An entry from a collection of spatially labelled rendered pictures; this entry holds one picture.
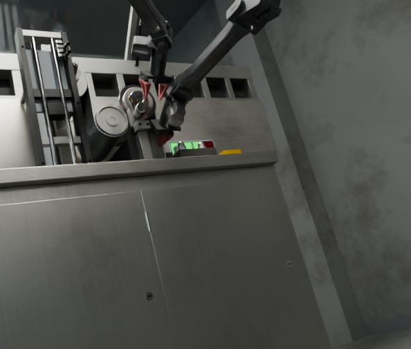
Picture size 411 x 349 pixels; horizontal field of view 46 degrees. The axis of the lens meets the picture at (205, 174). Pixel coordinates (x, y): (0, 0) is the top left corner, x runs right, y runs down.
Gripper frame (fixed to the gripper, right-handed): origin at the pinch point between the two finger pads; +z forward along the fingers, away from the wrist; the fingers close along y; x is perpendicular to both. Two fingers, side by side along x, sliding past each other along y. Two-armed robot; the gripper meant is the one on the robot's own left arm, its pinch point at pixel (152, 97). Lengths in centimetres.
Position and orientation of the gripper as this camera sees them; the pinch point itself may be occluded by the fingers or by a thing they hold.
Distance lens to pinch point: 180.0
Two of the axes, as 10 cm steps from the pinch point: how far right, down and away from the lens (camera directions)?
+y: 8.5, -0.7, 5.3
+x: -4.9, -4.7, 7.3
